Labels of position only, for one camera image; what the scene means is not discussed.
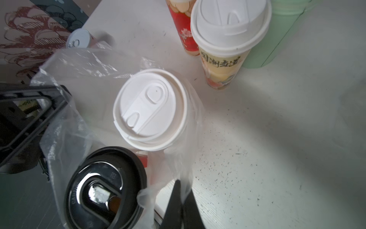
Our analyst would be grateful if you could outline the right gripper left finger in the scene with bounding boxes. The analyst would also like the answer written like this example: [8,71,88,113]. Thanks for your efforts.
[160,180,182,229]

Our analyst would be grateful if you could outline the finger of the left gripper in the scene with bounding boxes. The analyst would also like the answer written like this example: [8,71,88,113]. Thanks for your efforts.
[1,83,70,174]

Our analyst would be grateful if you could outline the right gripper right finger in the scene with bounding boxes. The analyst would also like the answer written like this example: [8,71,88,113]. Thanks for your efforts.
[182,190,206,229]

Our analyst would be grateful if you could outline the clear plastic carrier bag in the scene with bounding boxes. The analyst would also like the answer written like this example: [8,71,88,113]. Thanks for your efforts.
[31,46,204,229]

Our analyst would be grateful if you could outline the red cup black lid front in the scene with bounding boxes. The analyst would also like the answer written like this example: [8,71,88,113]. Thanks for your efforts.
[63,147,148,229]

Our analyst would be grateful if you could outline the red cup black lid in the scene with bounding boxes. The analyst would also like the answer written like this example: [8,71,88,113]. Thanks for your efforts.
[166,0,199,56]
[63,147,148,229]

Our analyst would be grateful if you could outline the white can left side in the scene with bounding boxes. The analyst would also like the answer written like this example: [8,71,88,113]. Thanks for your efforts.
[66,29,98,48]

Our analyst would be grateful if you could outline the yellow cup white lid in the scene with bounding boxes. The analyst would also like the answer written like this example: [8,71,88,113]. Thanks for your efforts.
[191,0,272,90]

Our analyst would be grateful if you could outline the green straw holder cup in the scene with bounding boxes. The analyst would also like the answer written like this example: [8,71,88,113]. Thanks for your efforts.
[243,0,320,69]

